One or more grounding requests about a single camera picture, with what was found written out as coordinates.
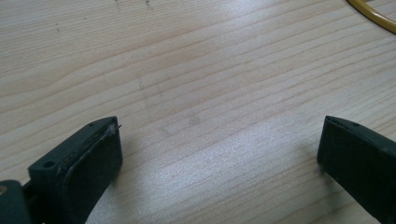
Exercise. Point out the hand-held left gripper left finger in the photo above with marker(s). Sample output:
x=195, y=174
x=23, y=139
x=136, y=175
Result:
x=77, y=174

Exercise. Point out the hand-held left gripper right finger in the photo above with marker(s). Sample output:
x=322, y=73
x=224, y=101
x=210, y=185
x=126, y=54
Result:
x=358, y=155

